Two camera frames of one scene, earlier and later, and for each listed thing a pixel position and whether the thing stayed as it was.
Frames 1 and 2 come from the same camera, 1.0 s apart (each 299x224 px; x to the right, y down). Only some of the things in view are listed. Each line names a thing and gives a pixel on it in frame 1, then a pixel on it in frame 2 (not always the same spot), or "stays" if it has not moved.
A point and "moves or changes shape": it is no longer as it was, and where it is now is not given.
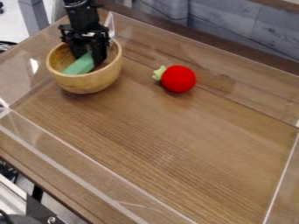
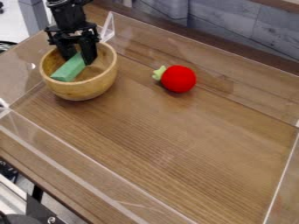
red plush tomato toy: x=176 y=78 stays
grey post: x=33 y=15 stays
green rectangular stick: x=80 y=66 moves or changes shape
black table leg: x=37 y=193 stays
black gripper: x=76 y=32 -> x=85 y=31
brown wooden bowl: x=86 y=82 moves or changes shape
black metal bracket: x=40 y=213 stays
